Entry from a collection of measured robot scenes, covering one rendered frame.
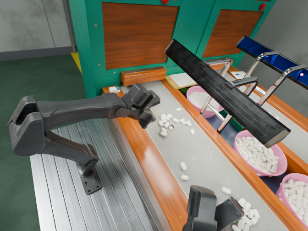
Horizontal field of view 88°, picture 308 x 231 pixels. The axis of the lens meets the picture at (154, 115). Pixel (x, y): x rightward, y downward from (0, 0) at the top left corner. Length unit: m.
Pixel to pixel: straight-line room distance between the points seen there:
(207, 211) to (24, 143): 0.44
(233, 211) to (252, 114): 0.30
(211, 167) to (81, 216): 0.58
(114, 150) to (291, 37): 2.10
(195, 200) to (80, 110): 0.37
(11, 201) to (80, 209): 0.94
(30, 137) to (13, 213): 1.17
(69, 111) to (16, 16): 2.50
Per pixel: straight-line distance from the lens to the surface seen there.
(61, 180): 0.83
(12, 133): 0.52
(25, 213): 1.58
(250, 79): 0.73
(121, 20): 0.93
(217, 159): 0.88
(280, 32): 2.40
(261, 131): 0.60
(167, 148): 0.81
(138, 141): 0.77
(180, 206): 0.69
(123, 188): 0.78
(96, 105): 0.50
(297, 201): 1.02
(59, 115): 0.47
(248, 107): 0.61
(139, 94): 0.56
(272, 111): 1.43
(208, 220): 0.42
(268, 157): 1.07
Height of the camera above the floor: 1.40
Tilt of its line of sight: 45 degrees down
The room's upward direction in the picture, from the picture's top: 13 degrees clockwise
